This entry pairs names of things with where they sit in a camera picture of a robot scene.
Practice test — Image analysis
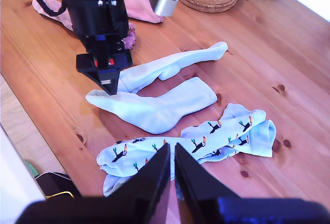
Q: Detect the black bag with gold trim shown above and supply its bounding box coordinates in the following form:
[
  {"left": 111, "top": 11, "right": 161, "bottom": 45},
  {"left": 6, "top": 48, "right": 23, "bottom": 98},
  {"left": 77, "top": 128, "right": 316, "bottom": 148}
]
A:
[{"left": 35, "top": 171, "right": 83, "bottom": 200}]

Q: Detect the pink frilly cuff sock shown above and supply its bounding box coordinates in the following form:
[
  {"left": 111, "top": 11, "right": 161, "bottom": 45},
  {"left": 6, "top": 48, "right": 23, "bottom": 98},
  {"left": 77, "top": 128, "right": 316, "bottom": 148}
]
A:
[
  {"left": 32, "top": 0, "right": 165, "bottom": 25},
  {"left": 58, "top": 12, "right": 137, "bottom": 51}
]

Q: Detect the plain white ribbed sock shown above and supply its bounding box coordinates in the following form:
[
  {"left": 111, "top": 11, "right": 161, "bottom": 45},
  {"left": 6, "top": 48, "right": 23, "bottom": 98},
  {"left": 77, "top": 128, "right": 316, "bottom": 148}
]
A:
[
  {"left": 117, "top": 41, "right": 229, "bottom": 94},
  {"left": 86, "top": 76, "right": 219, "bottom": 135}
]

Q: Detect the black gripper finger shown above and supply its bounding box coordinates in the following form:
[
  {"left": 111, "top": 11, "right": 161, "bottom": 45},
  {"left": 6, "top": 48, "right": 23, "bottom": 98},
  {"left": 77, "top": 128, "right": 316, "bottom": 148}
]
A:
[
  {"left": 109, "top": 142, "right": 171, "bottom": 224},
  {"left": 174, "top": 143, "right": 240, "bottom": 224}
]

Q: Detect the blue toucan pattern sock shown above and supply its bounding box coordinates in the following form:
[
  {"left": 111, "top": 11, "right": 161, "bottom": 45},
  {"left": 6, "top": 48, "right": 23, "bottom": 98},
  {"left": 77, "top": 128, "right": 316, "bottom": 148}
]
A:
[
  {"left": 103, "top": 119, "right": 277, "bottom": 198},
  {"left": 96, "top": 102, "right": 268, "bottom": 178}
]

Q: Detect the green object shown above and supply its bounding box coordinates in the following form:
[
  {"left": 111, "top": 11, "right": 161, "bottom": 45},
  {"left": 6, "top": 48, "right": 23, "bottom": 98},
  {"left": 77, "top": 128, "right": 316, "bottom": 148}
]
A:
[{"left": 23, "top": 158, "right": 40, "bottom": 180}]

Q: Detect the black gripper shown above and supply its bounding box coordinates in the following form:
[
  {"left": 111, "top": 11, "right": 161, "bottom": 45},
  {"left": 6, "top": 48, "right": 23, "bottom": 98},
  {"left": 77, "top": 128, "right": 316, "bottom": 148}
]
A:
[{"left": 58, "top": 0, "right": 133, "bottom": 96}]

